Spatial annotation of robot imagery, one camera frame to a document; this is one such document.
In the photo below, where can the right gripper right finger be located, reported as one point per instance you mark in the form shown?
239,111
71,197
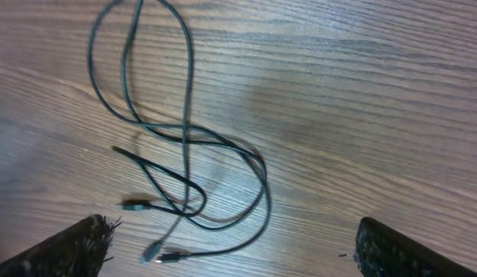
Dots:
381,251

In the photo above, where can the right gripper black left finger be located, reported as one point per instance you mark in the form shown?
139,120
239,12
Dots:
78,251

